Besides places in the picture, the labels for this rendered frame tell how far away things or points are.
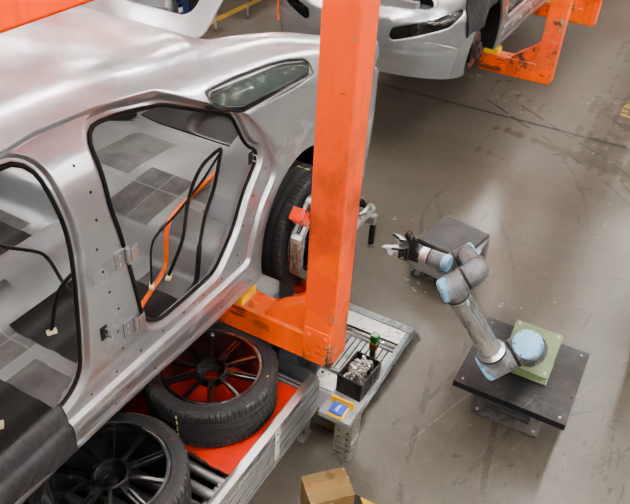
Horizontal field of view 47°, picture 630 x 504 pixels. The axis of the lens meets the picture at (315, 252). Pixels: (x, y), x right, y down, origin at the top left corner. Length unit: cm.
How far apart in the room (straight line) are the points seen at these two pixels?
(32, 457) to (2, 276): 107
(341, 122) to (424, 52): 323
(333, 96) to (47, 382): 168
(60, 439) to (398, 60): 417
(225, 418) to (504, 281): 251
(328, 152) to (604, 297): 292
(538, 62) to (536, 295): 259
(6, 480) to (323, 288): 150
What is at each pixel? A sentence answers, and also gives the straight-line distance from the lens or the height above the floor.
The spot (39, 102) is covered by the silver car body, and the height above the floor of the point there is 202.
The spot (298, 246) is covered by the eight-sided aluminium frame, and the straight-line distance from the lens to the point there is 369.
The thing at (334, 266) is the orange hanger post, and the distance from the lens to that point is 319.
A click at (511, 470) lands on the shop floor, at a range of 406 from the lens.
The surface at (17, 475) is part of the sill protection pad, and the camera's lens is 285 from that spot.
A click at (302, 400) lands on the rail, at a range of 368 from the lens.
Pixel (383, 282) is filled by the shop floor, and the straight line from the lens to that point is 500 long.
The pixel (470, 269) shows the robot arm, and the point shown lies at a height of 109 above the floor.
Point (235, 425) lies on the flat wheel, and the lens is 351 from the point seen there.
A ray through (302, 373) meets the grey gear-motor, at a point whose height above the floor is 18.
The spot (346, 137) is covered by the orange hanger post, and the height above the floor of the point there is 179.
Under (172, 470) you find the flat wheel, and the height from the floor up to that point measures 50.
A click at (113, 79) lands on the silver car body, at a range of 282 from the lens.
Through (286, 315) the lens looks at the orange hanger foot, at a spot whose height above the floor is 73.
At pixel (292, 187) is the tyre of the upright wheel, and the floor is 115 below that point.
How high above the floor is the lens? 310
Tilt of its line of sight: 36 degrees down
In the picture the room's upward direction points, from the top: 4 degrees clockwise
